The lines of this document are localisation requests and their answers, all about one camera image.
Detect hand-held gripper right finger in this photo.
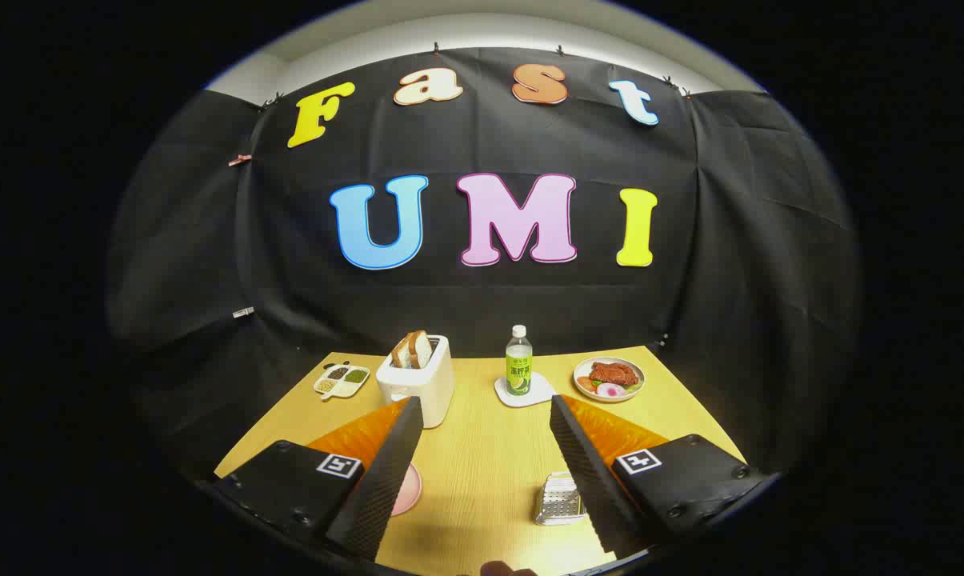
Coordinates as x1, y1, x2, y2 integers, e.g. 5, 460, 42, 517
550, 394, 778, 558

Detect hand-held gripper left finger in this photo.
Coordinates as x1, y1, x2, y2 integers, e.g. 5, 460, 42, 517
214, 396, 425, 562

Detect pink round plate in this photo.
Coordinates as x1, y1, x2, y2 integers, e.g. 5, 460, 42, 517
391, 462, 423, 517

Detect metal cutlery rack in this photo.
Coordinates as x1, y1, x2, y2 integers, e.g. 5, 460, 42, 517
534, 472, 588, 526

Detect white square coaster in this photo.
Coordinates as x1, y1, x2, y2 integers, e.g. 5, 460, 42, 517
494, 373, 557, 409

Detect white toaster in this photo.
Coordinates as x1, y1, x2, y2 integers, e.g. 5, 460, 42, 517
375, 334, 455, 430

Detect white food plate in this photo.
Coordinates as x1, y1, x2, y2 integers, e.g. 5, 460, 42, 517
573, 357, 646, 403

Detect white divided condiment dish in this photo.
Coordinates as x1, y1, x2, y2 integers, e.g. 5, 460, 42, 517
314, 362, 371, 401

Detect brown fried meat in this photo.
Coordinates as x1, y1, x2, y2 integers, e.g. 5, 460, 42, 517
588, 362, 639, 387

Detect green label drink bottle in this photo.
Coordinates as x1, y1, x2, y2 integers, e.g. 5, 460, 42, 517
505, 325, 534, 397

